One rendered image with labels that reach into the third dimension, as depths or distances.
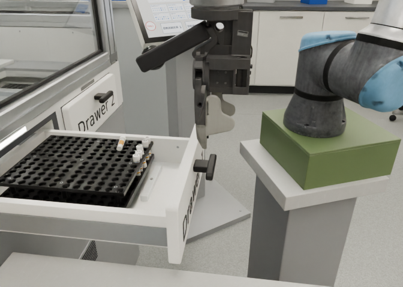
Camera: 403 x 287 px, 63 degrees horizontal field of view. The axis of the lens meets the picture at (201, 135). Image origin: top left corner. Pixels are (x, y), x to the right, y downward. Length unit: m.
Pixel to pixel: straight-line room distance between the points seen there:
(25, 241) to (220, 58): 0.54
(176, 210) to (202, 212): 1.38
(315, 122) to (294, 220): 0.25
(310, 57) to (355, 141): 0.22
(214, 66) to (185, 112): 1.15
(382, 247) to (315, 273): 0.87
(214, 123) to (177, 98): 1.08
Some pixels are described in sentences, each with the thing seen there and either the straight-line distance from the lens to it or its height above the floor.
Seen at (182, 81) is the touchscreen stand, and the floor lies 0.75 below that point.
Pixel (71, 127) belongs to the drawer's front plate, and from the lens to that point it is 0.84.
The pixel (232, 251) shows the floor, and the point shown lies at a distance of 1.69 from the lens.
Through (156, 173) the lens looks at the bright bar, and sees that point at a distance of 0.67.
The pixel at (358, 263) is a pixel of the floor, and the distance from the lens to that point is 1.78.
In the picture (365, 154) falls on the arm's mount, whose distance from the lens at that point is 0.85.
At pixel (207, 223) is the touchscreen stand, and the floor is 0.03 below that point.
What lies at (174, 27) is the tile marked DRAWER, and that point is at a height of 1.00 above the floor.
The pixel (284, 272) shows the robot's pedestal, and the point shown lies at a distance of 1.02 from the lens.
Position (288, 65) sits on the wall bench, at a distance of 3.59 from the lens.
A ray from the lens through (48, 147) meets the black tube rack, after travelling 0.72.
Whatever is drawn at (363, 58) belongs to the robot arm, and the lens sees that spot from 0.70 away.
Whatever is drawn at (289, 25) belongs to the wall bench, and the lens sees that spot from 3.51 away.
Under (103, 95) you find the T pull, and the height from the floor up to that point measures 0.91.
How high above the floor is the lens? 1.21
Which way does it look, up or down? 27 degrees down
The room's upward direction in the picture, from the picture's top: straight up
